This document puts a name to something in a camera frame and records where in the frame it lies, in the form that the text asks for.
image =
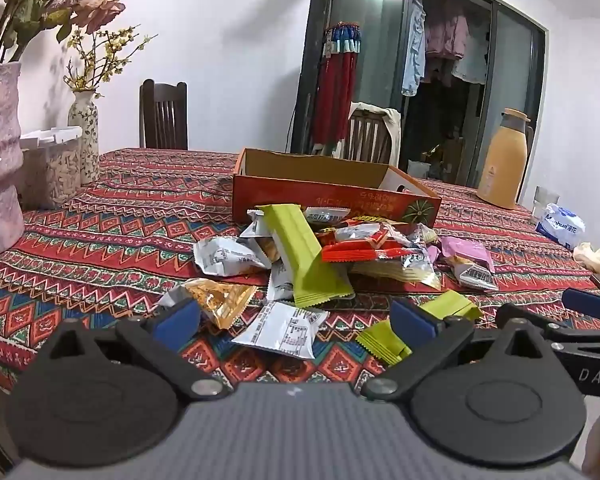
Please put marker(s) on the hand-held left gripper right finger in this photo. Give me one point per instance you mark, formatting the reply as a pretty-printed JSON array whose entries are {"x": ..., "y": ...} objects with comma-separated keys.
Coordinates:
[{"x": 412, "y": 322}]

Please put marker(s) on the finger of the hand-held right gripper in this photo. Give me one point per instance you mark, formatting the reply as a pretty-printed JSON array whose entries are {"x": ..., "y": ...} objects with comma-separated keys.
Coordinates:
[
  {"x": 580, "y": 336},
  {"x": 587, "y": 303}
]

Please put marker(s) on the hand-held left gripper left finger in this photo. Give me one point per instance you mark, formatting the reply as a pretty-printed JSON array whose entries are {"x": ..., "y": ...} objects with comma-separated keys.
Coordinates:
[{"x": 177, "y": 319}]

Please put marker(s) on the white orange cracker packet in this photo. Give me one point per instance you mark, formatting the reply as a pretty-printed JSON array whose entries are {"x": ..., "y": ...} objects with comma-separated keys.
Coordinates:
[{"x": 475, "y": 275}]

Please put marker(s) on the long green snack packet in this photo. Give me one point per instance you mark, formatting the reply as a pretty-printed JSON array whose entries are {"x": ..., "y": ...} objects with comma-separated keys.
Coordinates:
[{"x": 300, "y": 255}]

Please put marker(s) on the orange cardboard box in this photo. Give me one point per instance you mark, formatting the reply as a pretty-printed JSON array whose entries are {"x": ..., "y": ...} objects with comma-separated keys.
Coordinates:
[{"x": 330, "y": 195}]

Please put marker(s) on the small green snack packet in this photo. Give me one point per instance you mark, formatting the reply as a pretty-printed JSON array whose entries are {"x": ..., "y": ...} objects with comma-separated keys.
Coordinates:
[
  {"x": 452, "y": 306},
  {"x": 385, "y": 342}
]

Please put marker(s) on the cream plastic bag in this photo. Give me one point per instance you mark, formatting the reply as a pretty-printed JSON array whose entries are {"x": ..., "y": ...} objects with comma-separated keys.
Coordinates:
[{"x": 591, "y": 257}]

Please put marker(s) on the pale yellow snack packet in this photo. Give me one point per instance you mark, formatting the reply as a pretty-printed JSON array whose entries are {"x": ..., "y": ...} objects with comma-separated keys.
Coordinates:
[{"x": 395, "y": 272}]

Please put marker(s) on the white blue tissue pack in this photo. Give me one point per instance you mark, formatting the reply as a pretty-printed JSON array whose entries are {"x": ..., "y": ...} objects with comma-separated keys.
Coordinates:
[{"x": 560, "y": 225}]

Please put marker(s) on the pink snack packet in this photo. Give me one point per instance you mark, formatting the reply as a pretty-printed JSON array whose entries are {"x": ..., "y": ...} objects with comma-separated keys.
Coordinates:
[{"x": 467, "y": 251}]

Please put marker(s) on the white labelled snack packet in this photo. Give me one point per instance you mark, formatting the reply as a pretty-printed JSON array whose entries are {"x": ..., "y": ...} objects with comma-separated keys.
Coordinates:
[{"x": 280, "y": 330}]

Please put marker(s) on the clear drinking glass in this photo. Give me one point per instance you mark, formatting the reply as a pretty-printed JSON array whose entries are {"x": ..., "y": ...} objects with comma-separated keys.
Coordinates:
[{"x": 545, "y": 202}]

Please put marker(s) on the yellow red snack packet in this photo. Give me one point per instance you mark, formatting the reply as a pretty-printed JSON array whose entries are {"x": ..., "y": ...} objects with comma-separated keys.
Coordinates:
[{"x": 372, "y": 218}]

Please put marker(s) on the small silver snack packet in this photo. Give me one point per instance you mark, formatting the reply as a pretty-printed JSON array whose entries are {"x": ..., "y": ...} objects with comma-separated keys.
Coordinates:
[{"x": 254, "y": 225}]

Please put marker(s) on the beige thermos jug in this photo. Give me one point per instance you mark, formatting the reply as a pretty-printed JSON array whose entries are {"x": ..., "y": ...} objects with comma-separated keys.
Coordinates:
[{"x": 502, "y": 165}]

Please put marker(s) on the brown wooden chair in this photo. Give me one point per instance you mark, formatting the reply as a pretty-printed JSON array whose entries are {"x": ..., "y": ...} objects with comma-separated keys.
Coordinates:
[{"x": 367, "y": 135}]

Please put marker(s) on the clear seed container white lid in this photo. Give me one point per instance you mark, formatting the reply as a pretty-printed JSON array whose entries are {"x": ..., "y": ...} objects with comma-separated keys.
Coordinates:
[{"x": 52, "y": 170}]

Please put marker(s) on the floral ceramic vase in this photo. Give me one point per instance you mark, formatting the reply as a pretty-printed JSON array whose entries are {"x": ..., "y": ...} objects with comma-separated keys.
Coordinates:
[{"x": 84, "y": 140}]

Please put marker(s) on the dark wooden chair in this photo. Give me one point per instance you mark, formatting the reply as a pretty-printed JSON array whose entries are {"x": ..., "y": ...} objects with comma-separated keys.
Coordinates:
[{"x": 163, "y": 117}]

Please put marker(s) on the wooden chair with cloth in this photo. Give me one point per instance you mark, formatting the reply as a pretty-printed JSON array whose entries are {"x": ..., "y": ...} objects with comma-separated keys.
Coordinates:
[{"x": 387, "y": 120}]

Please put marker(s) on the dark sliding glass door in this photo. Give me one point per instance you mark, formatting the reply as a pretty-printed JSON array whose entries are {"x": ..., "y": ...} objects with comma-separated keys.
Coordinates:
[{"x": 510, "y": 85}]

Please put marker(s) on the red tasselled hanging decoration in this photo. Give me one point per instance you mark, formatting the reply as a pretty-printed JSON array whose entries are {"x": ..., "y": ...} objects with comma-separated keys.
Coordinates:
[{"x": 337, "y": 85}]

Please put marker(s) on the white hanging garment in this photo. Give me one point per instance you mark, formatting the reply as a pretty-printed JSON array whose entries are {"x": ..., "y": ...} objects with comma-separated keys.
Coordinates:
[{"x": 472, "y": 60}]

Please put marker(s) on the light blue hanging shirt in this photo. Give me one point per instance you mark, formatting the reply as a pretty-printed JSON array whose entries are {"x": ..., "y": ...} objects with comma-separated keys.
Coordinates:
[{"x": 413, "y": 50}]

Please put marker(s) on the yellow flower branches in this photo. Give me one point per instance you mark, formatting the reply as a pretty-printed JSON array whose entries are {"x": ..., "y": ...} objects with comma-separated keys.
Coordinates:
[{"x": 105, "y": 55}]

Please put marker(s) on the pink hanging garments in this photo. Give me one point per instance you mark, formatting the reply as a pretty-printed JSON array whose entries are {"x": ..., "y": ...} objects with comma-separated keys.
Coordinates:
[{"x": 447, "y": 30}]

